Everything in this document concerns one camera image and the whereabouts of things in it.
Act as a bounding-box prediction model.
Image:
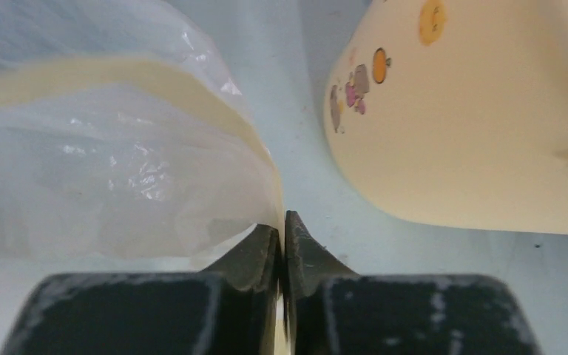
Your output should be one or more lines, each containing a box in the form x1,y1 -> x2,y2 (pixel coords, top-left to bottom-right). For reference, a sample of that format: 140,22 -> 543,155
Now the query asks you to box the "cream yellow trash bin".
323,1 -> 568,234

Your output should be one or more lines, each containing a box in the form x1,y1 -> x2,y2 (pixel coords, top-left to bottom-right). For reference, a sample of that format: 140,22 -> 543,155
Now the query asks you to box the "clear plastic bag yellow rim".
0,1 -> 284,258

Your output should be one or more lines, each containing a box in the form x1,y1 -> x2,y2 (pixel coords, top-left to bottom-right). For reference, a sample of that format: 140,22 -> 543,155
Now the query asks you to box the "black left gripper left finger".
1,225 -> 280,354

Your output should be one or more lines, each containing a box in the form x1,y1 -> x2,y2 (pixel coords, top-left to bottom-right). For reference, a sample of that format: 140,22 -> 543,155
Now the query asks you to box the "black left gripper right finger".
283,211 -> 542,354

